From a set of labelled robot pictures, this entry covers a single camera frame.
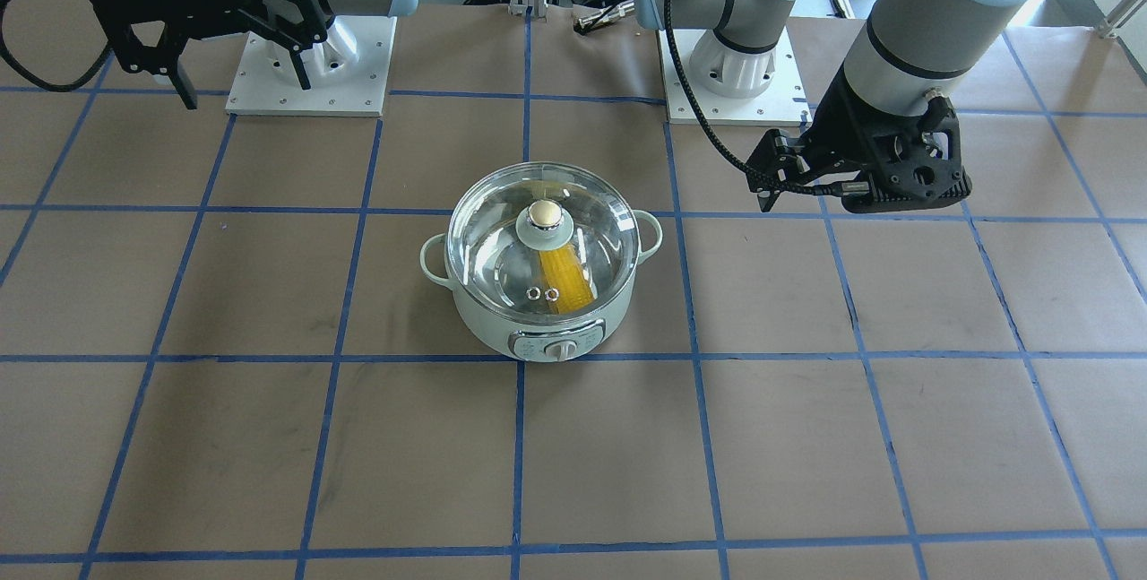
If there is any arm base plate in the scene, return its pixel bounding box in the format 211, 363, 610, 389
673, 26, 811, 127
225, 16, 398, 118

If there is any yellow corn cob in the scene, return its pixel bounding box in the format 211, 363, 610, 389
538, 244, 596, 315

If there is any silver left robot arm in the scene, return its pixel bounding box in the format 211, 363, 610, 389
634, 0, 1029, 215

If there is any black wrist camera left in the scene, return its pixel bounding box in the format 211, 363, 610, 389
842, 89, 972, 215

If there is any pale green electric pot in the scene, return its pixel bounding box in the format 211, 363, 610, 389
419, 160, 664, 363

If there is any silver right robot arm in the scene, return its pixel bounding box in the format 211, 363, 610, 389
89, 0, 419, 118

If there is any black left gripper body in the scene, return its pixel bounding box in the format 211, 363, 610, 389
802, 68, 897, 179

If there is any glass pot lid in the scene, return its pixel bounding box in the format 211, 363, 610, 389
445, 162, 642, 326

